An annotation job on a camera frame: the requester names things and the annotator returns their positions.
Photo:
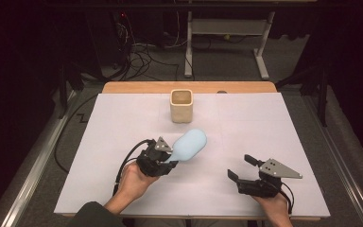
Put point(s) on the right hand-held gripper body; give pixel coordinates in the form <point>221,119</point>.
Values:
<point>264,186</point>

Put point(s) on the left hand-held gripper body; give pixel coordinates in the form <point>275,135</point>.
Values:
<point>152,162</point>

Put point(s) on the light blue hairbrush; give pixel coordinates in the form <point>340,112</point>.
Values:
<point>189,145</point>

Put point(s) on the beige square cup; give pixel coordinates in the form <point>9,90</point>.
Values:
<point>181,115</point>

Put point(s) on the person's right hand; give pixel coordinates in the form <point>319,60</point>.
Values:
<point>275,206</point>

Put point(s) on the person's left hand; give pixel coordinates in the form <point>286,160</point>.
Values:
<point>135,183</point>

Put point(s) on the white table mat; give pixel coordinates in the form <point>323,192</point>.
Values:
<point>233,126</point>

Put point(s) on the wooden table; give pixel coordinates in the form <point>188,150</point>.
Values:
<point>138,87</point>

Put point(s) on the black metal stand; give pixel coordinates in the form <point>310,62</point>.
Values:
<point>323,94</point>
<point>63,91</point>

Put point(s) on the white metal stand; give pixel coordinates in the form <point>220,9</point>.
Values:
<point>227,26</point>

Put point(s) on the aluminium floor rail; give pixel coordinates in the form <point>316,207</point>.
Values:
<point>343,176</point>
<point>28,186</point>

